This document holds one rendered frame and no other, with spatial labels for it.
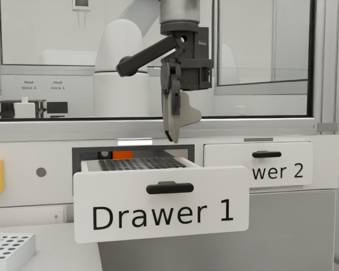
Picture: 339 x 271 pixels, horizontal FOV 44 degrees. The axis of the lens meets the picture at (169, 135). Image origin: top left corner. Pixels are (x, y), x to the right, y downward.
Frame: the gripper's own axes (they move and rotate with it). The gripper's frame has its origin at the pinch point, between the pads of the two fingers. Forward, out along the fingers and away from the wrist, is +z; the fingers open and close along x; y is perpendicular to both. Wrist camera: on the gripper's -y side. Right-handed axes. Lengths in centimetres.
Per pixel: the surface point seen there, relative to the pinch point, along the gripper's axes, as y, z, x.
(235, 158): 21.3, 8.0, 21.0
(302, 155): 39.5, 7.9, 21.2
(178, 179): -1.0, 6.4, -10.7
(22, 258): -26.3, 19.8, -3.2
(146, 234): -6.4, 15.1, -10.6
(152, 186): -5.9, 6.6, -14.3
